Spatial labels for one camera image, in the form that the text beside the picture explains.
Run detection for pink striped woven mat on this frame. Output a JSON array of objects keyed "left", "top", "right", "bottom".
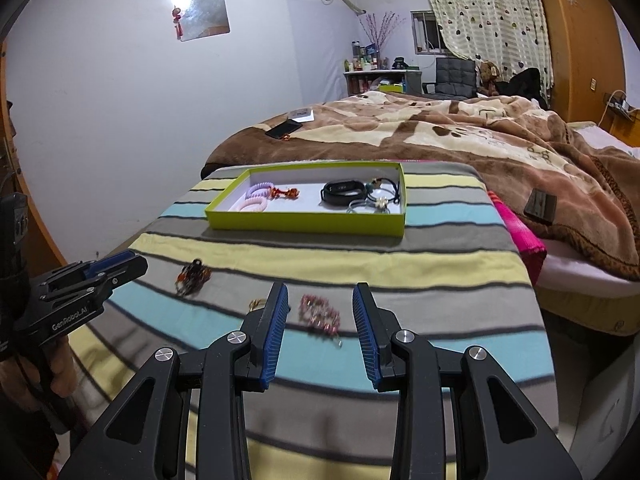
[{"left": 487, "top": 191, "right": 549, "bottom": 282}]

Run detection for black office chair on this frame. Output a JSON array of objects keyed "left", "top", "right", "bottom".
[{"left": 424, "top": 57, "right": 479, "bottom": 100}]

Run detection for black clothing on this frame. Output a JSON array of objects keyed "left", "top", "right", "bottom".
[{"left": 500, "top": 67, "right": 544, "bottom": 99}]

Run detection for wall mirror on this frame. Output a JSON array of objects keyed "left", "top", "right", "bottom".
[{"left": 179, "top": 0, "right": 232, "bottom": 42}]

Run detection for group of bottles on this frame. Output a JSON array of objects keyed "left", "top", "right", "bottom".
[{"left": 344, "top": 40, "right": 386, "bottom": 74}]

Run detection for brown bead bracelet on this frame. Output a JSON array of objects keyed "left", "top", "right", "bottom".
[{"left": 174, "top": 258, "right": 212, "bottom": 296}]

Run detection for pink flower branches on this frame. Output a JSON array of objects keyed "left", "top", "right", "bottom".
[{"left": 359, "top": 10, "right": 407, "bottom": 57}]

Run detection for black phone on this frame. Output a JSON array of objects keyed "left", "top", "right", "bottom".
[{"left": 265, "top": 119, "right": 305, "bottom": 140}]

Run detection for brown patterned blanket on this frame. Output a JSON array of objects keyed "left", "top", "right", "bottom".
[{"left": 201, "top": 92, "right": 640, "bottom": 281}]

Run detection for heart patterned curtain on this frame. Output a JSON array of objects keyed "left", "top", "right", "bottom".
[{"left": 419, "top": 0, "right": 556, "bottom": 102}]

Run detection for striped bed sheet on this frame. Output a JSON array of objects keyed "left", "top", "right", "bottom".
[{"left": 65, "top": 161, "right": 558, "bottom": 480}]

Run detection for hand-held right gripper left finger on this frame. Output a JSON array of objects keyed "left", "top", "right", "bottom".
[{"left": 57, "top": 281, "right": 291, "bottom": 480}]

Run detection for window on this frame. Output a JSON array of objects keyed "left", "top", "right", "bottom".
[{"left": 411, "top": 10, "right": 452, "bottom": 55}]

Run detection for black wristband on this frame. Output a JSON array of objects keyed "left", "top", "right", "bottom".
[{"left": 320, "top": 180, "right": 371, "bottom": 207}]

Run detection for white desk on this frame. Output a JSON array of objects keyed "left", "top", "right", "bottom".
[{"left": 343, "top": 67, "right": 424, "bottom": 97}]

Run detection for person's left hand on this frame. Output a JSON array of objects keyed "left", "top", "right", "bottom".
[{"left": 0, "top": 332, "right": 77, "bottom": 413}]

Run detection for brown teddy bear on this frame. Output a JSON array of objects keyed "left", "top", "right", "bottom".
[{"left": 477, "top": 60, "right": 504, "bottom": 96}]

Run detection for black wallet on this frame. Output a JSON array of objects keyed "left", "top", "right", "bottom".
[{"left": 523, "top": 188, "right": 559, "bottom": 225}]

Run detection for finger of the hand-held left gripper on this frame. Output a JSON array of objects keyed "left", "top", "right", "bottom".
[
  {"left": 30, "top": 259, "right": 108, "bottom": 303},
  {"left": 80, "top": 251, "right": 149, "bottom": 293}
]

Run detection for wooden headboard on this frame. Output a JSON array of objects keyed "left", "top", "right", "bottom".
[{"left": 567, "top": 107, "right": 640, "bottom": 152}]

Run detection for pink bead chain bracelet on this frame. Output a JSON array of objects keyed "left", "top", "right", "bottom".
[{"left": 298, "top": 294, "right": 344, "bottom": 347}]

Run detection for green cardboard box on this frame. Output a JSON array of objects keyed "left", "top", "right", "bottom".
[{"left": 205, "top": 161, "right": 407, "bottom": 239}]

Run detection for wooden wardrobe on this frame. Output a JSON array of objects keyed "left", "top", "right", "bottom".
[{"left": 535, "top": 0, "right": 627, "bottom": 124}]

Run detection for black hair tie with charm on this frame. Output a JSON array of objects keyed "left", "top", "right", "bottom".
[{"left": 369, "top": 175, "right": 404, "bottom": 207}]

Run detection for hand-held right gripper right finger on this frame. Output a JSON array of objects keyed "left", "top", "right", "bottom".
[{"left": 351, "top": 282, "right": 583, "bottom": 480}]

